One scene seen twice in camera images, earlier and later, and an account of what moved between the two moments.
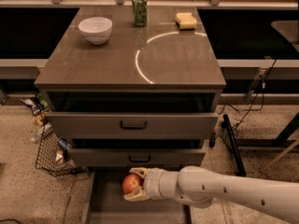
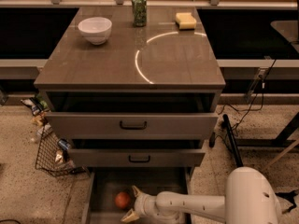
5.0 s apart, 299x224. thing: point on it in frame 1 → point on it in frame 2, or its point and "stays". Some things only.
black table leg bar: (234, 146) stays
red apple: (131, 182) → (122, 200)
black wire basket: (53, 156) stays
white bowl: (97, 29) stays
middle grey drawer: (136, 153) stays
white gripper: (153, 182) → (145, 202)
